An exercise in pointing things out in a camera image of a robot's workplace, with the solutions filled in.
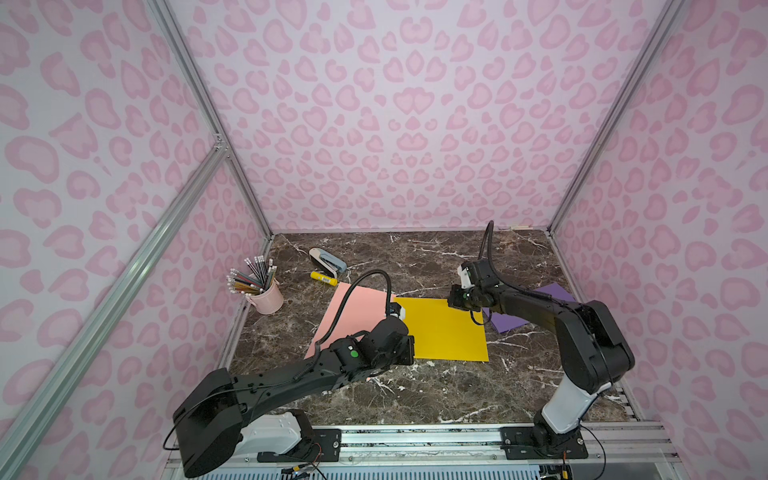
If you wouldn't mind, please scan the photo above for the purple paper sheet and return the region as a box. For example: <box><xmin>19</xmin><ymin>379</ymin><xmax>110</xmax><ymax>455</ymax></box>
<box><xmin>484</xmin><ymin>283</ymin><xmax>575</xmax><ymax>333</ymax></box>

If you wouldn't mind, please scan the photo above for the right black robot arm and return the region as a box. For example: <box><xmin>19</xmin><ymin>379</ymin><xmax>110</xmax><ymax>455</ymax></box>
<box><xmin>448</xmin><ymin>259</ymin><xmax>635</xmax><ymax>447</ymax></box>

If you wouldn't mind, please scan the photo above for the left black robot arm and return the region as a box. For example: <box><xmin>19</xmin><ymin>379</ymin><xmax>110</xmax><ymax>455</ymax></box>
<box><xmin>173</xmin><ymin>316</ymin><xmax>415</xmax><ymax>478</ymax></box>

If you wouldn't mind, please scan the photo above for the yellow paper sheet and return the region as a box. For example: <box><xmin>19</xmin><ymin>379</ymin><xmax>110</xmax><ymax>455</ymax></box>
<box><xmin>396</xmin><ymin>297</ymin><xmax>489</xmax><ymax>362</ymax></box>

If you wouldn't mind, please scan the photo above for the pink paper sheet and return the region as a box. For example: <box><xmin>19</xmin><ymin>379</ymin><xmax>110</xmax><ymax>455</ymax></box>
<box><xmin>305</xmin><ymin>282</ymin><xmax>386</xmax><ymax>358</ymax></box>

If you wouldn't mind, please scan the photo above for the yellow highlighter marker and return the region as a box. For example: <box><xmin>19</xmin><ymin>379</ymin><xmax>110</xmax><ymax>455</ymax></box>
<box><xmin>310</xmin><ymin>271</ymin><xmax>338</xmax><ymax>286</ymax></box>

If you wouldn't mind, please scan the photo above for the grey blue stapler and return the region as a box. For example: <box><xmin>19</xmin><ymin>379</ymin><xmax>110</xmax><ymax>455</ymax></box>
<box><xmin>308</xmin><ymin>247</ymin><xmax>348</xmax><ymax>279</ymax></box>

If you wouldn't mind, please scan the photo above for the pink pencil cup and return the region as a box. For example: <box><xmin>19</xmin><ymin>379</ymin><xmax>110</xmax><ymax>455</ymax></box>
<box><xmin>246</xmin><ymin>280</ymin><xmax>284</xmax><ymax>315</ymax></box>

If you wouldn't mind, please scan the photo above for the bundle of pencils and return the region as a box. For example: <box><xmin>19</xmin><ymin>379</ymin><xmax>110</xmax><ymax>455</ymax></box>
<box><xmin>226</xmin><ymin>255</ymin><xmax>277</xmax><ymax>296</ymax></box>

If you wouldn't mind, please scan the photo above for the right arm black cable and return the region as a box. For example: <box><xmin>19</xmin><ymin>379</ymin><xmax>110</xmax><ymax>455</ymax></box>
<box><xmin>467</xmin><ymin>220</ymin><xmax>499</xmax><ymax>328</ymax></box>

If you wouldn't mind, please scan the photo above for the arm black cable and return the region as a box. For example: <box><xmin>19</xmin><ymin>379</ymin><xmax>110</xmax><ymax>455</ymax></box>
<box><xmin>467</xmin><ymin>220</ymin><xmax>499</xmax><ymax>328</ymax></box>
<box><xmin>314</xmin><ymin>269</ymin><xmax>394</xmax><ymax>349</ymax></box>

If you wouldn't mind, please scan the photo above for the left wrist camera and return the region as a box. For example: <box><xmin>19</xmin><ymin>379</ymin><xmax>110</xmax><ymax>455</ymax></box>
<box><xmin>387</xmin><ymin>302</ymin><xmax>406</xmax><ymax>321</ymax></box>

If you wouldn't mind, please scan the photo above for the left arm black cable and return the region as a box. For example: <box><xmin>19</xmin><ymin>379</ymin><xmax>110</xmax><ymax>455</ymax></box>
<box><xmin>314</xmin><ymin>269</ymin><xmax>394</xmax><ymax>349</ymax></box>

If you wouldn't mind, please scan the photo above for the aluminium mounting rail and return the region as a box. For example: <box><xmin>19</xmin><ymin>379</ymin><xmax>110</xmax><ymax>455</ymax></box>
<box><xmin>207</xmin><ymin>421</ymin><xmax>688</xmax><ymax>479</ymax></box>

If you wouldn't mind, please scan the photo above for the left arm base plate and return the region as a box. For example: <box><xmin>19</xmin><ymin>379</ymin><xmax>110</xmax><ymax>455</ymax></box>
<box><xmin>257</xmin><ymin>409</ymin><xmax>342</xmax><ymax>463</ymax></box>

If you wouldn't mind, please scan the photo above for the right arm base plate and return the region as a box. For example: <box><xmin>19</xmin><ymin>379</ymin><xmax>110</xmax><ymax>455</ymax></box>
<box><xmin>500</xmin><ymin>425</ymin><xmax>589</xmax><ymax>460</ymax></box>

